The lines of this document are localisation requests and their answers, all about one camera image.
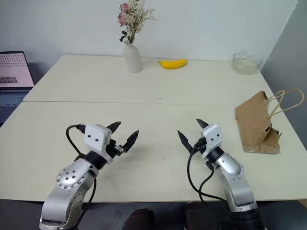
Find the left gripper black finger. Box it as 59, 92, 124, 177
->
106, 121, 122, 133
119, 129, 140, 153

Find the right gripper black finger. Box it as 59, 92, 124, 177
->
177, 130, 194, 153
196, 118, 210, 130

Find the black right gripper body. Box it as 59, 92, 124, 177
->
191, 136, 208, 154

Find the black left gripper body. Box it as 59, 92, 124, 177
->
105, 140, 125, 158

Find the yellow banana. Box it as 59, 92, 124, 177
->
157, 58, 188, 70

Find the white ceramic vase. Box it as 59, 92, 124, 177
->
122, 40, 143, 73

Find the dark black rounded shape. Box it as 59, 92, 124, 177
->
184, 202, 205, 230

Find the clear glass bowl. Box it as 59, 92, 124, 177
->
231, 50, 263, 76

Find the dried pink flower bouquet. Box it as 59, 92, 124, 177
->
117, 0, 158, 45

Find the open laptop computer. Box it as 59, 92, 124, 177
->
0, 50, 35, 128

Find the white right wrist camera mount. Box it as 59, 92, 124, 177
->
201, 124, 222, 160

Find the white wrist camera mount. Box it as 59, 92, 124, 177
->
84, 124, 114, 165
201, 124, 222, 160

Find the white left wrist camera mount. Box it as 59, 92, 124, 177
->
84, 124, 114, 165

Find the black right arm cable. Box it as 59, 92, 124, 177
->
187, 139, 231, 217

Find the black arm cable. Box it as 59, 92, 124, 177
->
187, 139, 231, 217
65, 124, 97, 213

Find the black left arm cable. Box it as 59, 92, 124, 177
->
65, 124, 97, 213

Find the brown paper bag with handles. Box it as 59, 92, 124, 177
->
235, 89, 306, 154

